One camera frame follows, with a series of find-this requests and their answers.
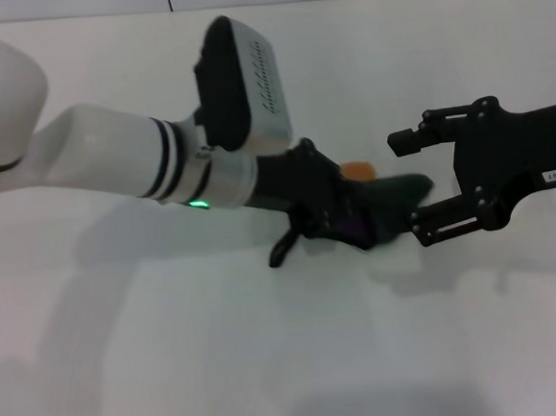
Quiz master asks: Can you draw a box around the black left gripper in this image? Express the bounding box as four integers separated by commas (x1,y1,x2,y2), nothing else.
247,132,377,260

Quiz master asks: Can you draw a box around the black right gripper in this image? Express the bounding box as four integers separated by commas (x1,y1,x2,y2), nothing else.
382,90,556,252

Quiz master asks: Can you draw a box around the dark blue rag with strap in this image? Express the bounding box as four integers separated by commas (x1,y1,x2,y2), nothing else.
262,171,441,269

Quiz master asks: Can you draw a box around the brown liquid stain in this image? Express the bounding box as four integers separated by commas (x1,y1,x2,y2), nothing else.
339,159,378,184

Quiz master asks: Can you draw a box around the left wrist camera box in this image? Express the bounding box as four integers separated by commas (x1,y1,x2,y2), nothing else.
189,10,297,157

